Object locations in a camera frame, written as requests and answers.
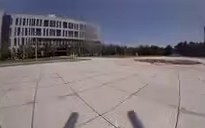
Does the white multi-storey building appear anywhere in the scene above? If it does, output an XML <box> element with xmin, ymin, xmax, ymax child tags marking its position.
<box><xmin>0</xmin><ymin>10</ymin><xmax>102</xmax><ymax>60</ymax></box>

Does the pale concrete slab pavement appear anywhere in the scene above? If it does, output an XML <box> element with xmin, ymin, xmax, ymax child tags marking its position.
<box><xmin>0</xmin><ymin>55</ymin><xmax>205</xmax><ymax>128</ymax></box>

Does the row of trees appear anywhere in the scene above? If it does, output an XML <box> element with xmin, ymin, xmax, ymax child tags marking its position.
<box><xmin>99</xmin><ymin>40</ymin><xmax>205</xmax><ymax>58</ymax></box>

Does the dark planting bed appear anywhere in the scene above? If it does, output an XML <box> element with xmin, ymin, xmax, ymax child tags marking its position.
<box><xmin>133</xmin><ymin>58</ymin><xmax>203</xmax><ymax>66</ymax></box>

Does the robot's own part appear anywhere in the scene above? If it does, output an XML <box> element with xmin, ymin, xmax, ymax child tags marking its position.
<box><xmin>127</xmin><ymin>110</ymin><xmax>145</xmax><ymax>128</ymax></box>
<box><xmin>63</xmin><ymin>111</ymin><xmax>80</xmax><ymax>128</ymax></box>

